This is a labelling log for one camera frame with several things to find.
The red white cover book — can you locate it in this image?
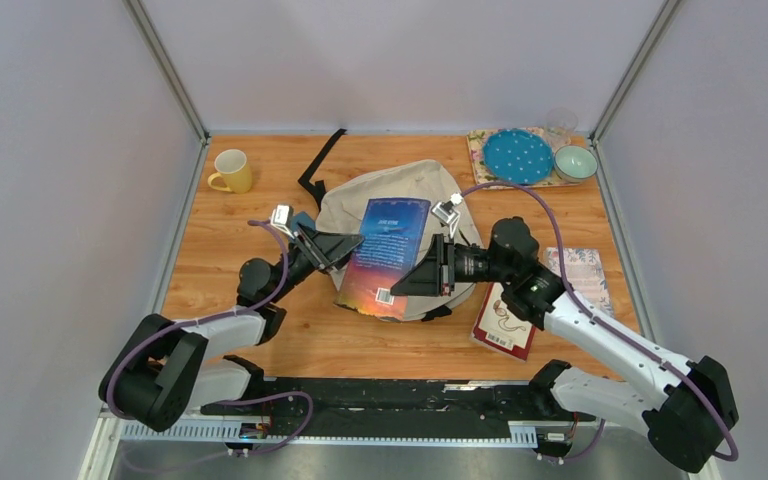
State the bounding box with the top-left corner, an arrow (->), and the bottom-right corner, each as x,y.
471,283 -> 535,362

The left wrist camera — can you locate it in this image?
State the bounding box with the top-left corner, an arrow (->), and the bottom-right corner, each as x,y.
269,204 -> 296,240

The left aluminium frame post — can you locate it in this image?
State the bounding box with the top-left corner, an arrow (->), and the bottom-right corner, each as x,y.
123,0 -> 210,145

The light green bowl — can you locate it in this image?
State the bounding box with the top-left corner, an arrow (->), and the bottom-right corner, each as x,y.
554,145 -> 598,184

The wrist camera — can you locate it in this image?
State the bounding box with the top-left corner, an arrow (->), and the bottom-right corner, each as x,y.
431,193 -> 463,240
269,204 -> 296,240

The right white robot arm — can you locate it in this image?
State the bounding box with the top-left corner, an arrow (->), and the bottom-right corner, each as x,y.
391,217 -> 739,473

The yellow mug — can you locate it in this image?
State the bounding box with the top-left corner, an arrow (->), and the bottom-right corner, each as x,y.
207,149 -> 253,194

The beige canvas backpack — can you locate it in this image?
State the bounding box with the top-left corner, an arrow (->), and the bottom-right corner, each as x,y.
298,130 -> 482,322

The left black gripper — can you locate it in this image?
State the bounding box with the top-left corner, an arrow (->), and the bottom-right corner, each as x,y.
268,222 -> 365,305

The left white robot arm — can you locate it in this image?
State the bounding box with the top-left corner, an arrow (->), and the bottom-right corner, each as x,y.
98,225 -> 364,432

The floral cover notebook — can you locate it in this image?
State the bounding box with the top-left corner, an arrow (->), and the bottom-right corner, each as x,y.
563,247 -> 615,317

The blue sunset cover book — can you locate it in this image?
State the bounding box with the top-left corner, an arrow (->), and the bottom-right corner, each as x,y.
335,197 -> 431,321

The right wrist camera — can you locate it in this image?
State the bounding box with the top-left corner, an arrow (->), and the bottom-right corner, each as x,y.
431,193 -> 463,240

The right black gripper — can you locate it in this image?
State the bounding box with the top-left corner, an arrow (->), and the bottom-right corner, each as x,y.
391,233 -> 513,296

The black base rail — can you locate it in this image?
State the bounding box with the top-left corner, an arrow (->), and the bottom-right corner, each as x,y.
200,377 -> 595,440

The floral tray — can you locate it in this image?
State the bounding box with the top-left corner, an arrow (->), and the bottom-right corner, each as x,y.
466,127 -> 587,188

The teal wallet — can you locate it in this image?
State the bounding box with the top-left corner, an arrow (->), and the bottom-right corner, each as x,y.
290,211 -> 316,230

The clear glass cup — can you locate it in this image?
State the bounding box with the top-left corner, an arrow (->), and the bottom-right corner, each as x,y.
544,107 -> 578,151

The right aluminium frame post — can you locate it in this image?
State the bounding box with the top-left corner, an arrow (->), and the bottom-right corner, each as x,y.
589,0 -> 685,146

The aluminium frame post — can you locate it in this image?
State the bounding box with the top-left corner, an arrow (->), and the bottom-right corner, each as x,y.
123,0 -> 210,145
589,0 -> 685,146

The blue dotted plate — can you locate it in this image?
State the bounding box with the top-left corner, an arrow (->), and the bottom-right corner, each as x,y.
481,129 -> 554,185

